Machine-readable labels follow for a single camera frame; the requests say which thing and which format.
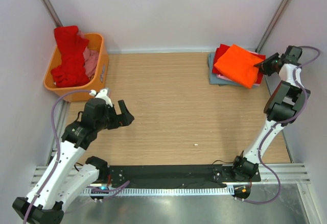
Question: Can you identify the aluminium frame rail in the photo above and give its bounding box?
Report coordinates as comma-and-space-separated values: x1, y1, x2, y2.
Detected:
30, 163, 310, 187

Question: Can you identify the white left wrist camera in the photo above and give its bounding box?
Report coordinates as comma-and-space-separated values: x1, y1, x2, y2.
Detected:
89, 88, 113, 107

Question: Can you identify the crumpled pink t shirt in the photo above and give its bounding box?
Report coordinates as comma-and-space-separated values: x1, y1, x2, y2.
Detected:
77, 30, 99, 80

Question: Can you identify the white slotted cable duct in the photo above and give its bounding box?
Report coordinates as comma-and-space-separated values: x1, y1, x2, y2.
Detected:
80, 186, 234, 197

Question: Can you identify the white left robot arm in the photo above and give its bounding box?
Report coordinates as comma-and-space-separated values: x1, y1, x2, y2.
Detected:
12, 96, 134, 223

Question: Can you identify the orange plastic basket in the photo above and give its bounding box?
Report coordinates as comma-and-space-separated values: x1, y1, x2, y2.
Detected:
43, 33, 109, 96

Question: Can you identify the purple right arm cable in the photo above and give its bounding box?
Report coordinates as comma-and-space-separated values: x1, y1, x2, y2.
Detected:
240, 45, 321, 205

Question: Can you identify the orange t shirt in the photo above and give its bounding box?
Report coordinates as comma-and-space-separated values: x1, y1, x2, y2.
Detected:
213, 44, 266, 89

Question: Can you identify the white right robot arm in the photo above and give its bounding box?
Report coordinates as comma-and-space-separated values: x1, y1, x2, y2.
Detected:
231, 45, 311, 181

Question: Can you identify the folded grey t shirt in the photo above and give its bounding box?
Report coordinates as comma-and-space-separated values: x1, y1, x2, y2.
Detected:
207, 52, 241, 87

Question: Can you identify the folded pink t shirt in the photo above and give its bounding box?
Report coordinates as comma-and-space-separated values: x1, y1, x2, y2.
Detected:
216, 74, 239, 85

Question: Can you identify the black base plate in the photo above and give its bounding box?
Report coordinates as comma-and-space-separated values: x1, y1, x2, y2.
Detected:
108, 164, 261, 189

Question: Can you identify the right corner aluminium post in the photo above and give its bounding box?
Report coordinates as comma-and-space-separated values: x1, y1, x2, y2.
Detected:
255, 0, 291, 53

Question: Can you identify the crumpled red t shirt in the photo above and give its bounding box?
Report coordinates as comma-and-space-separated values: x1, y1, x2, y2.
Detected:
51, 26, 89, 88

